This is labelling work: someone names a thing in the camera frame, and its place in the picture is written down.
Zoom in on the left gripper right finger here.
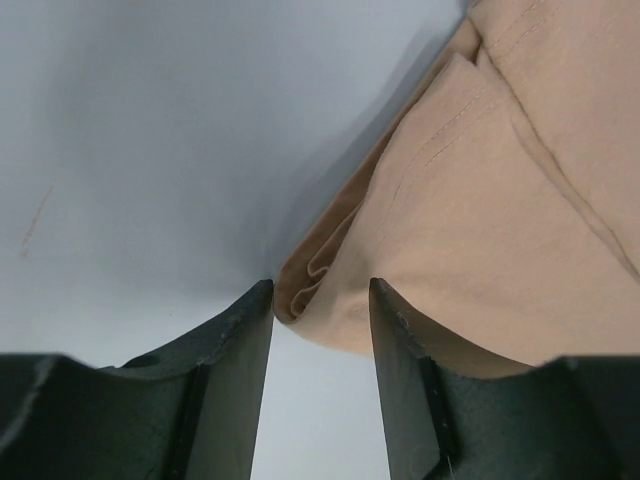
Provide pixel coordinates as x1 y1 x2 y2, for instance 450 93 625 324
369 278 639 479

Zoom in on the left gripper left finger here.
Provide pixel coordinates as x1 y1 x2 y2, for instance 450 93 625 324
1 280 273 479

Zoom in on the beige t shirt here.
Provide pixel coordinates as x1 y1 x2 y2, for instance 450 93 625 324
274 1 639 378

